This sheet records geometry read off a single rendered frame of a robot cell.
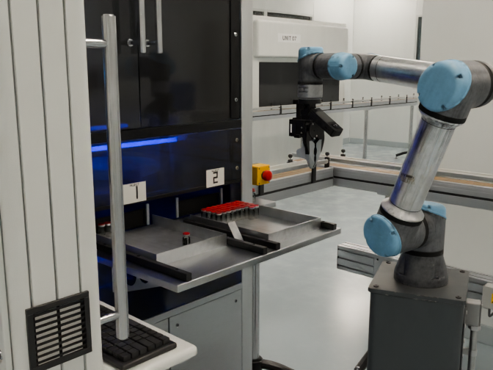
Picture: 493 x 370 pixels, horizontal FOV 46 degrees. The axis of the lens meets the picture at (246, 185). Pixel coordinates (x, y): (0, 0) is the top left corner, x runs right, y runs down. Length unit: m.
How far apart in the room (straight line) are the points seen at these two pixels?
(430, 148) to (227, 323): 1.08
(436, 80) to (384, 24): 9.45
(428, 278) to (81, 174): 1.04
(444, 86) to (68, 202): 0.87
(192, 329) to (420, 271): 0.82
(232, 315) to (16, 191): 1.38
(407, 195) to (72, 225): 0.86
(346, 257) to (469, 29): 1.25
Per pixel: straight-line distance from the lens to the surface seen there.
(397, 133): 10.73
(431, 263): 1.72
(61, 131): 1.01
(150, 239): 1.80
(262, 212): 2.06
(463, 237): 3.22
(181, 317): 2.05
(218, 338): 2.21
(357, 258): 2.83
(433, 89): 1.44
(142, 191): 1.82
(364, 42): 11.05
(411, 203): 1.55
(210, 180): 2.00
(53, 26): 1.00
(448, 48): 3.16
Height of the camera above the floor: 1.39
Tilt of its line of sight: 11 degrees down
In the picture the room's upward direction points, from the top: straight up
